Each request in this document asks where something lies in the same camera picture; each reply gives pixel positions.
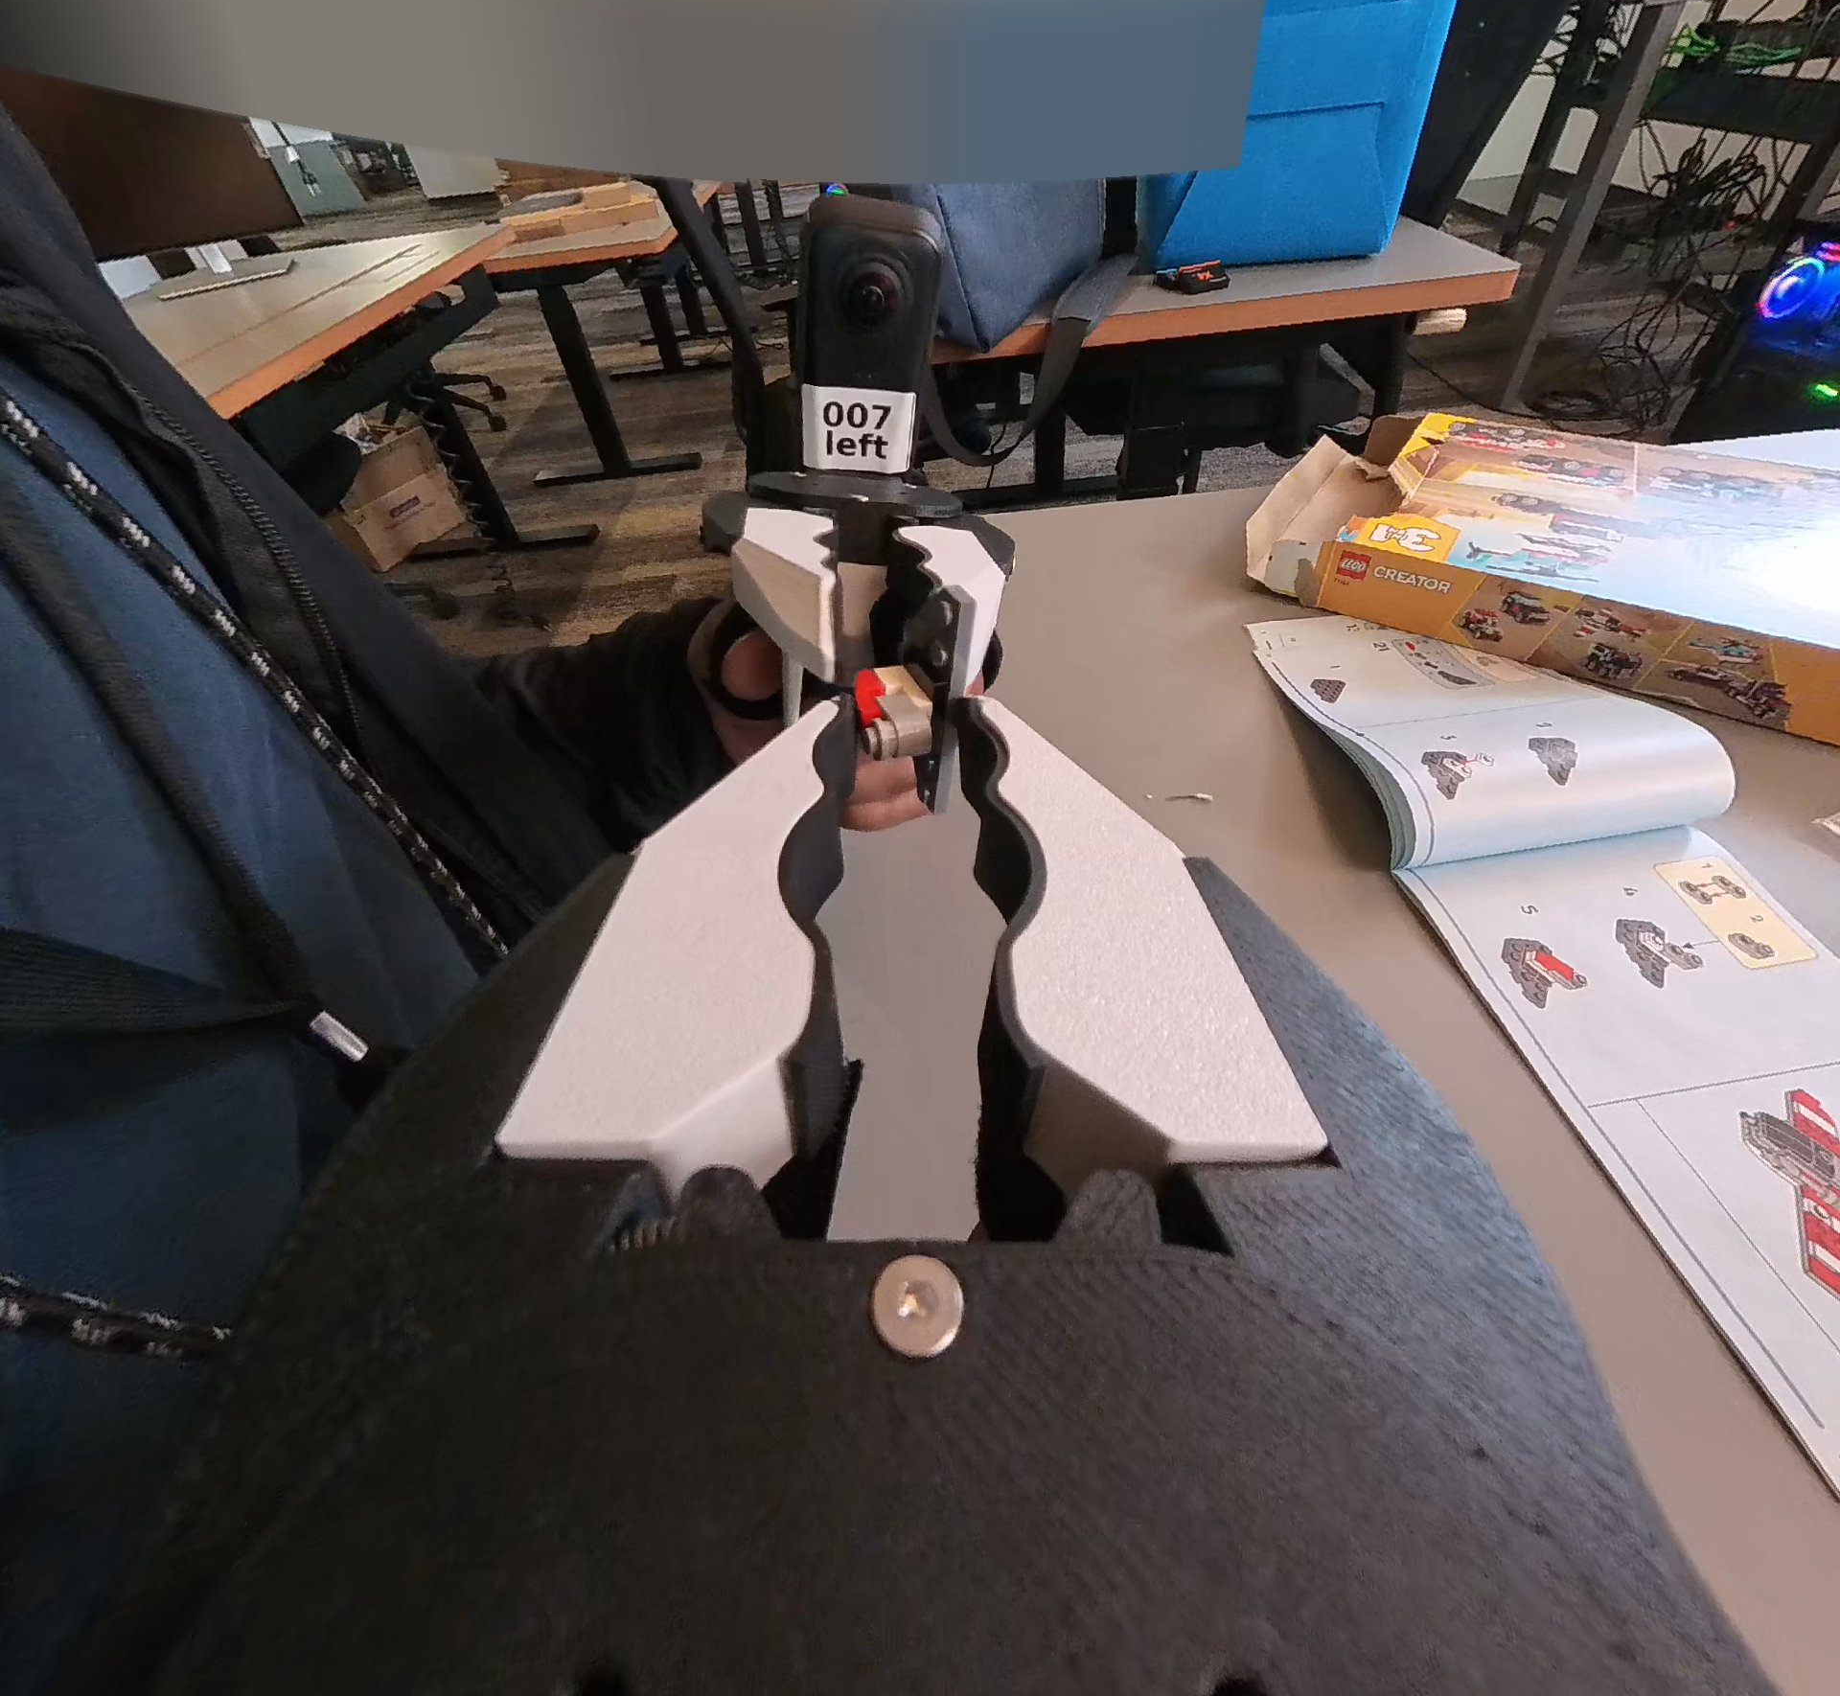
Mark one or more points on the denim blue bag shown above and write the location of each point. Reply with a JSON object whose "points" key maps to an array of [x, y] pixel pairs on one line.
{"points": [[1007, 259]]}

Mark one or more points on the black slanted panel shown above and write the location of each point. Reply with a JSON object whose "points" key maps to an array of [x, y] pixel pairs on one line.
{"points": [[1525, 44]]}

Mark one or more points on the flat silver device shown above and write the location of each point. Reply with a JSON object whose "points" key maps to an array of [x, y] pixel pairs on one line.
{"points": [[224, 275]]}

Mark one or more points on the computer tower rainbow fan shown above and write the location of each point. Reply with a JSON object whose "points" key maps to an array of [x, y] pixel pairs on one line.
{"points": [[1798, 302]]}

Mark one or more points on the small black orange device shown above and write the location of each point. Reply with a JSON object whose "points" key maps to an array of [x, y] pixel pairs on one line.
{"points": [[1195, 279]]}

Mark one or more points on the black computer monitor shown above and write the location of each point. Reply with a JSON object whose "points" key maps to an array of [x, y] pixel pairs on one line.
{"points": [[144, 181]]}

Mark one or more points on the black jacket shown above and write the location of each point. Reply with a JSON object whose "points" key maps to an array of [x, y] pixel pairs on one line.
{"points": [[289, 546]]}

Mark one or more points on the person's left hand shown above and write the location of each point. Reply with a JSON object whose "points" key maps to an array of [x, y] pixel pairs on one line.
{"points": [[742, 674]]}

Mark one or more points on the person's left forearm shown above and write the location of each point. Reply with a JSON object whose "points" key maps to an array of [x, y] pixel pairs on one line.
{"points": [[605, 720]]}

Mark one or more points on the wood edged grey table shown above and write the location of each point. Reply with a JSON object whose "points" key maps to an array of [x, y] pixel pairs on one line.
{"points": [[1294, 289]]}

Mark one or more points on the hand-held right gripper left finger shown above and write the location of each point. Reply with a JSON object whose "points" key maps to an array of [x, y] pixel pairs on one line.
{"points": [[662, 965]]}

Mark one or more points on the red grey brick piece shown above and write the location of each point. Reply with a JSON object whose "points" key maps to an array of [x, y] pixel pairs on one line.
{"points": [[904, 726]]}

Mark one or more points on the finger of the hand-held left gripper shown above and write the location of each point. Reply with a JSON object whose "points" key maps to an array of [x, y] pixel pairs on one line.
{"points": [[789, 584], [976, 584]]}

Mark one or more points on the wooden top office desk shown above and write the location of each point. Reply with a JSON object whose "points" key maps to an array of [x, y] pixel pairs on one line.
{"points": [[331, 302], [605, 228]]}

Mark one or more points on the yellow toy box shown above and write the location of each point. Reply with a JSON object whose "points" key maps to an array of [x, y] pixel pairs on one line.
{"points": [[1582, 546]]}

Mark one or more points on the cardboard box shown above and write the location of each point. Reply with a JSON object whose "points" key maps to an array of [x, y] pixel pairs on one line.
{"points": [[404, 504]]}

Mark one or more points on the instruction booklet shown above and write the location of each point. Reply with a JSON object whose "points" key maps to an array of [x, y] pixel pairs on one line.
{"points": [[1611, 863]]}

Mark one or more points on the bright blue felt bag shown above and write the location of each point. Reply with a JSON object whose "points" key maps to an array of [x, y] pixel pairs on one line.
{"points": [[1324, 101]]}

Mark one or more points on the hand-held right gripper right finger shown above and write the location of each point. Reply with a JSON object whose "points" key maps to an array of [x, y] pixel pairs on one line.
{"points": [[1152, 965]]}

